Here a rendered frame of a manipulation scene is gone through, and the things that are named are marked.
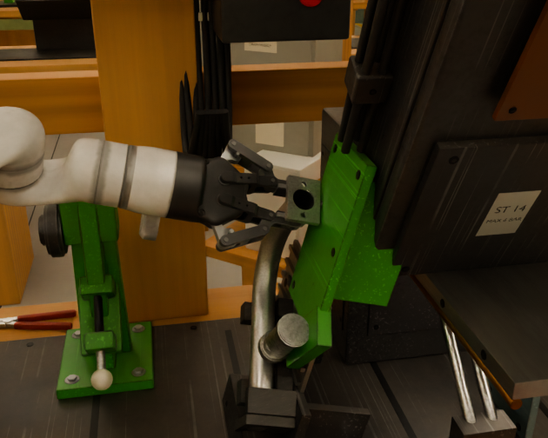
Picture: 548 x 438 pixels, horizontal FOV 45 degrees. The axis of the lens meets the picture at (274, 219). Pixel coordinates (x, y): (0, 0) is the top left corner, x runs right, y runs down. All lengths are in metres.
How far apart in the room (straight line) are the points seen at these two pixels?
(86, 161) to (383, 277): 0.34
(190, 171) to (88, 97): 0.40
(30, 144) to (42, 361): 0.44
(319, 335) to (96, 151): 0.30
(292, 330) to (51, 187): 0.30
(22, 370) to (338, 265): 0.53
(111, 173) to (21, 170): 0.09
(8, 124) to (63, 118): 0.40
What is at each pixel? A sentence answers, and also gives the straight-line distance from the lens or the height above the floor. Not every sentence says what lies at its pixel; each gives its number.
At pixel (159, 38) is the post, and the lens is 0.98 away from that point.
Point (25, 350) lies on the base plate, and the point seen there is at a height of 0.90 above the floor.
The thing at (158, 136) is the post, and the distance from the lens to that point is 1.01.
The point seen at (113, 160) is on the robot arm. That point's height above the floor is 1.27.
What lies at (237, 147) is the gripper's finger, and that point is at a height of 1.25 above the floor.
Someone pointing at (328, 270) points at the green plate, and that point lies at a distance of 0.71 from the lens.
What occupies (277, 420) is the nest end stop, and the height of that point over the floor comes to 0.97.
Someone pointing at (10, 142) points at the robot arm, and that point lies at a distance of 0.69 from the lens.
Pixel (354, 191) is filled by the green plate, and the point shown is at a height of 1.24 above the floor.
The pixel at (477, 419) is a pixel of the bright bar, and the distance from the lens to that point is 0.77.
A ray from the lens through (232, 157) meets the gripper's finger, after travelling 0.77.
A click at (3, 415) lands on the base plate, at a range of 0.97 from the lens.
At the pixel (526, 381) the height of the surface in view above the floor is 1.13.
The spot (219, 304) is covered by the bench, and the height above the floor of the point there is 0.88.
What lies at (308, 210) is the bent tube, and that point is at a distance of 0.75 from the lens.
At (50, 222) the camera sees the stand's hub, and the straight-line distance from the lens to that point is 0.89.
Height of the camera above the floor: 1.49
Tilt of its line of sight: 24 degrees down
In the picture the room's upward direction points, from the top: straight up
